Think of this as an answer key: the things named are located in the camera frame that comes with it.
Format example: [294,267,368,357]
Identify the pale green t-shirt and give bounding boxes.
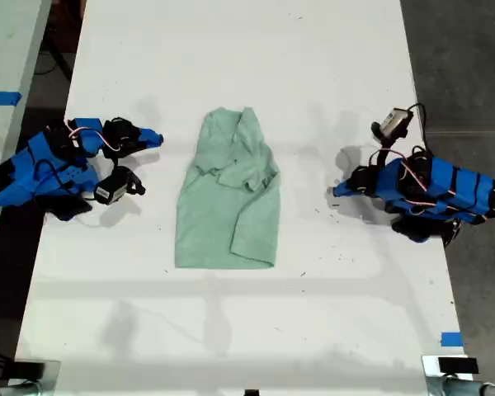
[174,106,282,270]

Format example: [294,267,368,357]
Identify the pale side table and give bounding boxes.
[0,0,53,259]

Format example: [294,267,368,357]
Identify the small black box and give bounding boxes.
[438,357,479,375]

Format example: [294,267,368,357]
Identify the grey metal tube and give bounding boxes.
[0,380,43,396]
[426,375,495,396]

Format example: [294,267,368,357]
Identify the black box with clear cover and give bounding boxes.
[12,359,62,383]

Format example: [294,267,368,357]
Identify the red white servo wire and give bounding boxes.
[398,158,431,191]
[64,119,123,153]

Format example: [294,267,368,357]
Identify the black camera box white label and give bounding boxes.
[370,107,414,144]
[92,166,146,206]

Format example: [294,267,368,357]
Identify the black floor cable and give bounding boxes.
[34,39,73,79]

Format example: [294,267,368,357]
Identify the silver metal bracket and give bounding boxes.
[421,354,480,379]

